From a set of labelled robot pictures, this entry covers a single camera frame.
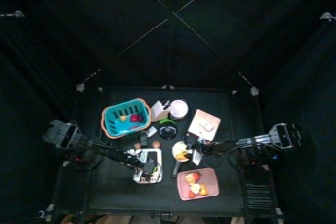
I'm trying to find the white dish rack tray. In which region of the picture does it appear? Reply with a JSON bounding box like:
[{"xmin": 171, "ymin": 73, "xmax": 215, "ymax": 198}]
[{"xmin": 126, "ymin": 148, "xmax": 164, "ymax": 185}]

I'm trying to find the white toy cleaver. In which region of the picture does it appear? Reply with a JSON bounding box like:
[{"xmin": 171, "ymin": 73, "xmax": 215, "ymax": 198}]
[{"xmin": 191, "ymin": 149, "xmax": 206, "ymax": 166}]

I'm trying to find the black lid green rim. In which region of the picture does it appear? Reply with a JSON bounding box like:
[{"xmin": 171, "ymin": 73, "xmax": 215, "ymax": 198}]
[{"xmin": 158, "ymin": 118, "xmax": 179, "ymax": 140}]

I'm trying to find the pink rectangular tray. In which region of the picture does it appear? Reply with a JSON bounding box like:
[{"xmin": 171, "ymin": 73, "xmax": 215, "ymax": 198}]
[{"xmin": 176, "ymin": 167, "xmax": 220, "ymax": 202}]

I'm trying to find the white toy fruit slice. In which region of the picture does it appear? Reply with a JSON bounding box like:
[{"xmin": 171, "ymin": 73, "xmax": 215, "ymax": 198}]
[{"xmin": 190, "ymin": 183, "xmax": 203, "ymax": 195}]

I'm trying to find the white knife block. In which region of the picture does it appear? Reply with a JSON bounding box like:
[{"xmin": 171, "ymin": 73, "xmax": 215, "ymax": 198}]
[{"xmin": 150, "ymin": 99, "xmax": 172, "ymax": 123}]

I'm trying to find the dark red toy fruit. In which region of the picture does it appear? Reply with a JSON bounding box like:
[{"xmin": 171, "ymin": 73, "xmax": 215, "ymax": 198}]
[{"xmin": 128, "ymin": 113, "xmax": 146, "ymax": 123}]

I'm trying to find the teal basket orange rim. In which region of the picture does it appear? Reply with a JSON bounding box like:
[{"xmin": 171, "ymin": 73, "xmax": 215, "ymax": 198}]
[{"xmin": 100, "ymin": 97, "xmax": 154, "ymax": 140}]

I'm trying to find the toy knife black handle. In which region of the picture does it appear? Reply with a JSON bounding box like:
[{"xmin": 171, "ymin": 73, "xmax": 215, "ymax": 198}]
[{"xmin": 172, "ymin": 160, "xmax": 183, "ymax": 179}]

